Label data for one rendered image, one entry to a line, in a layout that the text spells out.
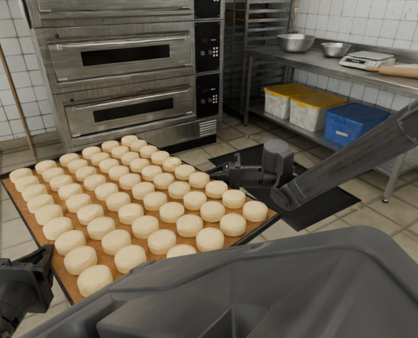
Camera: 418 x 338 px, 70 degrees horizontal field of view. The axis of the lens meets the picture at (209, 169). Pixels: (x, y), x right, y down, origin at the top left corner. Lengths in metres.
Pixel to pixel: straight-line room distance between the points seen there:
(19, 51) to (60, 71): 1.06
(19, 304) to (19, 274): 0.04
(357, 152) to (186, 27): 2.33
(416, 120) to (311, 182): 0.26
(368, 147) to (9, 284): 0.59
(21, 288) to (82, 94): 2.11
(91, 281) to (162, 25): 2.33
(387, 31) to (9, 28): 3.39
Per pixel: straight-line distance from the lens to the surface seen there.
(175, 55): 2.70
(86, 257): 0.55
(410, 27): 3.25
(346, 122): 2.82
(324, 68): 2.72
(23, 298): 0.55
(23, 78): 3.52
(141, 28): 2.59
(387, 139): 0.52
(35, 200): 0.75
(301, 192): 0.67
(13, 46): 3.47
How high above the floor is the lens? 1.40
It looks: 31 degrees down
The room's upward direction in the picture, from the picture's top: straight up
